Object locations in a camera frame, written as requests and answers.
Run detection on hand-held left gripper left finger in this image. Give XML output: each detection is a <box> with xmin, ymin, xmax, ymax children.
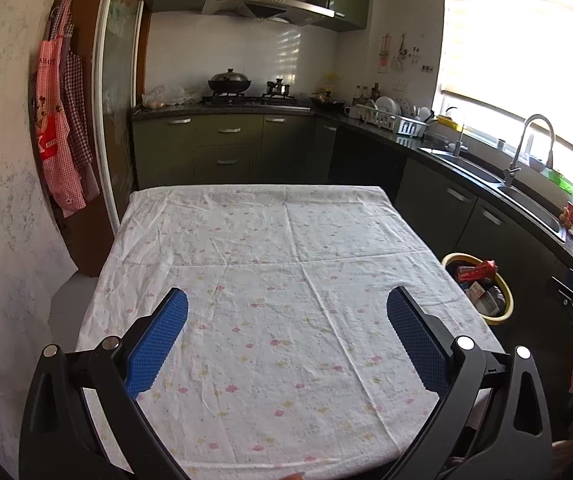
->
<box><xmin>19</xmin><ymin>287</ymin><xmax>190</xmax><ymax>480</ymax></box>

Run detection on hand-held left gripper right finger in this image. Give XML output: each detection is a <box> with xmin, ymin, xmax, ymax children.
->
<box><xmin>385</xmin><ymin>286</ymin><xmax>553</xmax><ymax>480</ymax></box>

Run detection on yellow rimmed trash bin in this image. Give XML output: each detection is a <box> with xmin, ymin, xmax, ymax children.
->
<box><xmin>441</xmin><ymin>252</ymin><xmax>515</xmax><ymax>324</ymax></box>

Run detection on red soda can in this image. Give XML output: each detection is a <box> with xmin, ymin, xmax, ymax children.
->
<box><xmin>455</xmin><ymin>259</ymin><xmax>499</xmax><ymax>284</ymax></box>

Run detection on green plastic container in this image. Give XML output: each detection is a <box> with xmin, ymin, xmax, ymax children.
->
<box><xmin>541</xmin><ymin>167</ymin><xmax>573</xmax><ymax>196</ymax></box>

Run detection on floral white tablecloth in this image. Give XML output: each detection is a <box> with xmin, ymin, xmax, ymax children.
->
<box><xmin>74</xmin><ymin>184</ymin><xmax>507</xmax><ymax>480</ymax></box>

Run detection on tall steel faucet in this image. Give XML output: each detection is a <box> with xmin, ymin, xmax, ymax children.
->
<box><xmin>503</xmin><ymin>114</ymin><xmax>556</xmax><ymax>187</ymax></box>

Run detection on steel double sink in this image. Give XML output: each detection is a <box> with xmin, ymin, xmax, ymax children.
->
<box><xmin>419</xmin><ymin>145</ymin><xmax>567</xmax><ymax>242</ymax></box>

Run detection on thin steel faucet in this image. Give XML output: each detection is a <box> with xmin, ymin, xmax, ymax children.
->
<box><xmin>444</xmin><ymin>106</ymin><xmax>470</xmax><ymax>156</ymax></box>

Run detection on green base cabinets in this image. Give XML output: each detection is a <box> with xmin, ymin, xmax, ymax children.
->
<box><xmin>131</xmin><ymin>109</ymin><xmax>573</xmax><ymax>341</ymax></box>

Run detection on white dish rack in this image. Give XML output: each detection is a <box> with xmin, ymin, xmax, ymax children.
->
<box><xmin>359</xmin><ymin>105</ymin><xmax>429</xmax><ymax>139</ymax></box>

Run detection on dark checked apron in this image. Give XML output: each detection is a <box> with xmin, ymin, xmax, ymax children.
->
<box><xmin>64</xmin><ymin>25</ymin><xmax>102</xmax><ymax>204</ymax></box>

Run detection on red checked apron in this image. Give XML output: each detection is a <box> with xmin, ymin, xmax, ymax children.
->
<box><xmin>34</xmin><ymin>0</ymin><xmax>88</xmax><ymax>219</ymax></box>

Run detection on row of white plates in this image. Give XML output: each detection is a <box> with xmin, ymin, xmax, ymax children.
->
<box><xmin>374</xmin><ymin>96</ymin><xmax>410</xmax><ymax>116</ymax></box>

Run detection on window with blind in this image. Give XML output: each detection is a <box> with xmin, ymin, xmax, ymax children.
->
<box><xmin>431</xmin><ymin>0</ymin><xmax>573</xmax><ymax>181</ymax></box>

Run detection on clear plastic bag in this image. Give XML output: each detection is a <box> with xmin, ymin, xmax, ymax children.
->
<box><xmin>142</xmin><ymin>84</ymin><xmax>202</xmax><ymax>110</ymax></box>

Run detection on black frying pan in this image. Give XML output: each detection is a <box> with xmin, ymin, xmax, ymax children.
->
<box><xmin>311</xmin><ymin>94</ymin><xmax>347</xmax><ymax>110</ymax></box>

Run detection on black gas stove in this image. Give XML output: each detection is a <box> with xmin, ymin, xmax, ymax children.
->
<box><xmin>202</xmin><ymin>92</ymin><xmax>299</xmax><ymax>108</ymax></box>

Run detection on patterned glass sliding door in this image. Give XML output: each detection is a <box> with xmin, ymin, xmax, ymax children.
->
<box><xmin>94</xmin><ymin>0</ymin><xmax>150</xmax><ymax>229</ymax></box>

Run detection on black wok with lid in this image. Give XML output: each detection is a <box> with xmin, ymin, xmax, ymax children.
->
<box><xmin>208</xmin><ymin>67</ymin><xmax>252</xmax><ymax>95</ymax></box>

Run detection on steel range hood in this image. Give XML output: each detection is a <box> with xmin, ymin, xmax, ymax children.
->
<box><xmin>201</xmin><ymin>0</ymin><xmax>336</xmax><ymax>26</ymax></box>

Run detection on hanging wall ornament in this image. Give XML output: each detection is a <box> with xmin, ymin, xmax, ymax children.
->
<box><xmin>377</xmin><ymin>34</ymin><xmax>393</xmax><ymax>74</ymax></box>
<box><xmin>391</xmin><ymin>34</ymin><xmax>408</xmax><ymax>72</ymax></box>

